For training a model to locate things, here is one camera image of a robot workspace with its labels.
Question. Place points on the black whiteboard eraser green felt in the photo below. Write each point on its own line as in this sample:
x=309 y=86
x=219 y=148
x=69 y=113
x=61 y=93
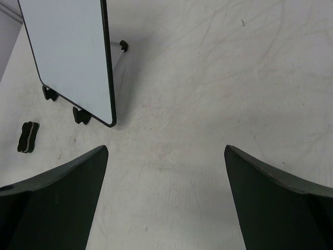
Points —
x=27 y=139

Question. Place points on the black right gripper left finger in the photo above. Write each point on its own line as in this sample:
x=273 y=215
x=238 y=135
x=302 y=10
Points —
x=54 y=209

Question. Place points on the black-framed small whiteboard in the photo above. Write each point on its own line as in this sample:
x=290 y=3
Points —
x=71 y=48

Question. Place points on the metal tube whiteboard easel stand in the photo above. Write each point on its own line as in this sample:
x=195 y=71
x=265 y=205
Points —
x=81 y=115

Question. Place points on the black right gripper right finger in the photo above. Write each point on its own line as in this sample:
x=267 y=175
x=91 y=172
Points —
x=275 y=209

